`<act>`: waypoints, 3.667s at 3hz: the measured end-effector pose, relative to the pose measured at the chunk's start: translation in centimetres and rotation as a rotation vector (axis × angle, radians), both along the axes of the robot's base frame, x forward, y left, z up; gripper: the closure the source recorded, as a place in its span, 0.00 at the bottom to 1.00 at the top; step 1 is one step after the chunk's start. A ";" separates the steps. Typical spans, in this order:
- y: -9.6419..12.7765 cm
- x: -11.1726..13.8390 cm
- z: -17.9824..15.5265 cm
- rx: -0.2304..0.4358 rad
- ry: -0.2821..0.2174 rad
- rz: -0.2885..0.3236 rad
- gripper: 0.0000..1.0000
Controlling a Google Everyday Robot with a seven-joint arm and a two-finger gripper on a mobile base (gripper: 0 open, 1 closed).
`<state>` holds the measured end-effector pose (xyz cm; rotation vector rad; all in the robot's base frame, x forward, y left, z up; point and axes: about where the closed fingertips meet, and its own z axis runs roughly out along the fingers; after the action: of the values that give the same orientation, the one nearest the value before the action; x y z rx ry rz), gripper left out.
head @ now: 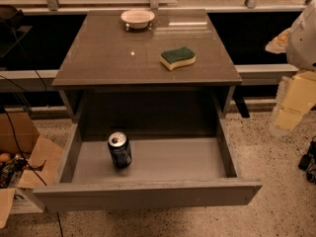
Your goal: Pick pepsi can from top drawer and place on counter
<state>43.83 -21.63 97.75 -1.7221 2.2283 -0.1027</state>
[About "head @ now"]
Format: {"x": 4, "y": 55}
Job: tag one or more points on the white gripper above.
{"x": 303, "y": 41}

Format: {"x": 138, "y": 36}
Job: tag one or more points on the dark blue pepsi can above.
{"x": 119, "y": 148}

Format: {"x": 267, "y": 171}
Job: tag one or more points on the open grey top drawer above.
{"x": 165, "y": 171}

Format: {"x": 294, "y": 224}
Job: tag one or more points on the grey cabinet with counter top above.
{"x": 125, "y": 86}

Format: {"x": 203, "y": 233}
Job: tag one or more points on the black device on floor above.
{"x": 308, "y": 162}

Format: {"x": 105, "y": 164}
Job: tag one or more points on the green and yellow sponge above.
{"x": 176, "y": 58}

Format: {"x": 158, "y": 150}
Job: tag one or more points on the white bowl on metal stand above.
{"x": 137, "y": 19}

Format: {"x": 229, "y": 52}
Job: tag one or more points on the brown cardboard box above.
{"x": 28, "y": 161}

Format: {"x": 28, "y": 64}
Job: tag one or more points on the dark object at left shelf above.
{"x": 11, "y": 29}

